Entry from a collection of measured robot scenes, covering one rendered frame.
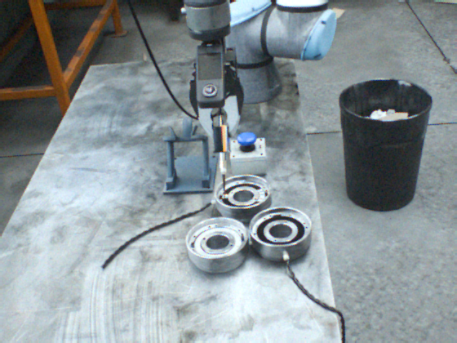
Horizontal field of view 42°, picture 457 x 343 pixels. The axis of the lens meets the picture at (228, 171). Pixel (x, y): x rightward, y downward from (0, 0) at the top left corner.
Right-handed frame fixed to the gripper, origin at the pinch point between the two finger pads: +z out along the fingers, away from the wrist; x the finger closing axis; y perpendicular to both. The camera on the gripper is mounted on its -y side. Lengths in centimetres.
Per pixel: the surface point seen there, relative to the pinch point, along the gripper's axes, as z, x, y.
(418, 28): 95, -95, 279
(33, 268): 12.9, 33.0, -20.7
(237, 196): 11.3, -2.1, -4.4
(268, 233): 10.2, -8.3, -16.7
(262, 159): 9.4, -6.8, 4.9
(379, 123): 52, -43, 89
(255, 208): 9.7, -5.9, -10.5
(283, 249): 9.6, -10.8, -21.5
